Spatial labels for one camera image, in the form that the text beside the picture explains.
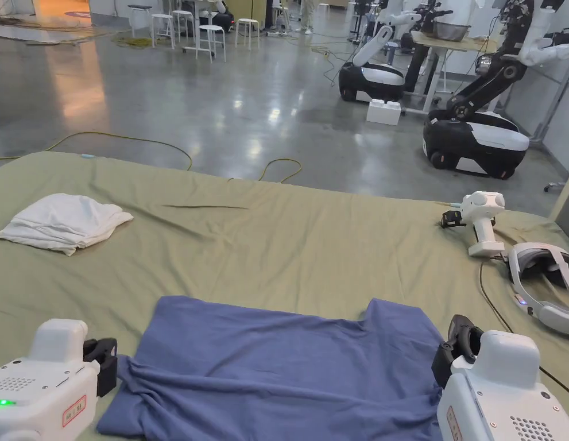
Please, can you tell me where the bed with green sheet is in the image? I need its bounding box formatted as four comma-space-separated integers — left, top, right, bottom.
0, 151, 569, 441

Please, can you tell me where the yellow floor cable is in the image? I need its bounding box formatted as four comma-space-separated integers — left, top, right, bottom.
0, 131, 193, 172
258, 158, 303, 183

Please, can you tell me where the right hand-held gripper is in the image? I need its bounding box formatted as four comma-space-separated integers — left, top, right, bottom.
431, 314, 566, 441

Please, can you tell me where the dark-seat stool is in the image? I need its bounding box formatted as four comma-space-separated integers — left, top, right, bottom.
127, 4, 154, 38

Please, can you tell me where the small black and white robot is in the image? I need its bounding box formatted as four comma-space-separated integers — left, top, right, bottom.
338, 25, 405, 105

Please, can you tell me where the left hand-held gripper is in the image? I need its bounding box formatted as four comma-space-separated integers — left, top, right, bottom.
0, 319, 119, 441

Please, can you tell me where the coiled yellow cable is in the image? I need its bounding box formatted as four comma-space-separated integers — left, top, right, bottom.
110, 34, 157, 49

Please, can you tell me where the spare white hand-held gripper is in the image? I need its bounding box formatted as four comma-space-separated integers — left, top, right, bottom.
435, 190, 506, 258

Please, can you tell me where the white-armed robot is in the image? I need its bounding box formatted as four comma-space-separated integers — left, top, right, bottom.
375, 0, 455, 51

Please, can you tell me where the black cable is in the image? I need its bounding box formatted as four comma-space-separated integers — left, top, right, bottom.
478, 254, 569, 384

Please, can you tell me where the white headset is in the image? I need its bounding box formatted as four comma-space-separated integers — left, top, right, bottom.
508, 242, 569, 326

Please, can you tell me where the blue shirt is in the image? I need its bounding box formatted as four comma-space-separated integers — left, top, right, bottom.
96, 295, 450, 441

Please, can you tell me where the white folded cloth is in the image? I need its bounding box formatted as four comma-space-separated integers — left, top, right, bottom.
0, 192, 135, 257

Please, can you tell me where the large black-armed robot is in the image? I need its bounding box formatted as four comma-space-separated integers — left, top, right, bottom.
423, 0, 569, 179

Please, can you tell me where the white stool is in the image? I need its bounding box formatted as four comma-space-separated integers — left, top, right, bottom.
235, 18, 262, 51
150, 13, 176, 49
196, 25, 227, 63
171, 9, 196, 40

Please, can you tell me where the table with metal basin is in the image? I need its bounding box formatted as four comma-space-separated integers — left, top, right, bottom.
405, 19, 499, 115

